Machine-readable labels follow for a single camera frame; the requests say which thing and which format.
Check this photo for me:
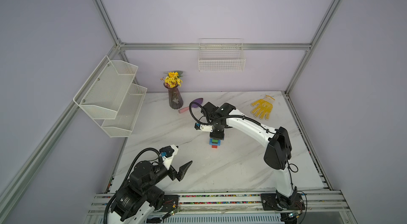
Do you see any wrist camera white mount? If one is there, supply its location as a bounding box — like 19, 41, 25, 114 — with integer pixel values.
195, 122, 213, 132
159, 145, 175, 169

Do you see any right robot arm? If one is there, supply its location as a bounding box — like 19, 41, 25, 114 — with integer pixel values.
195, 102, 301, 211

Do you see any yellow flower bouquet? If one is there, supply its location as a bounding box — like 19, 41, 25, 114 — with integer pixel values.
160, 71, 183, 88

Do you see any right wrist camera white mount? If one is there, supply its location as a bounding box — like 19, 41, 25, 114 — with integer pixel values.
195, 122, 213, 132

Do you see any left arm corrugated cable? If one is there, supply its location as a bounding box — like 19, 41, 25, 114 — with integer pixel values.
103, 147, 161, 224

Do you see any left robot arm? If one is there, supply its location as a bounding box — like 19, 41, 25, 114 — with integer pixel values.
102, 145, 193, 224

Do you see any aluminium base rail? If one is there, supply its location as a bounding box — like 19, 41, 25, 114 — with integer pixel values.
84, 188, 350, 224

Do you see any yellow rubber glove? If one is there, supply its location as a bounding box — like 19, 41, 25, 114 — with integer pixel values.
251, 95, 275, 120

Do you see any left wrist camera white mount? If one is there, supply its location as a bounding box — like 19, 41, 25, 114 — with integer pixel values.
159, 145, 175, 169

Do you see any white mesh two-tier shelf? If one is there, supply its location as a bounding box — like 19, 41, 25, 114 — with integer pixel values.
73, 56, 147, 138

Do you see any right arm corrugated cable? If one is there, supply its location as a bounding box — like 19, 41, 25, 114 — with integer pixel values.
189, 100, 271, 131

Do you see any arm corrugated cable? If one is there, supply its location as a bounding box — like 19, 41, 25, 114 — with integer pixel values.
189, 100, 271, 131
103, 147, 161, 224

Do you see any purple pink toy spatula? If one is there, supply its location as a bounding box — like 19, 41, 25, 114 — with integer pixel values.
178, 98, 203, 113

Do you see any white wire wall basket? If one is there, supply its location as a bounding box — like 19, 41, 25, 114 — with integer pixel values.
198, 38, 246, 72

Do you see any purple ribbed glass vase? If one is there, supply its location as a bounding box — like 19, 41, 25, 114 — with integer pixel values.
163, 83, 183, 110

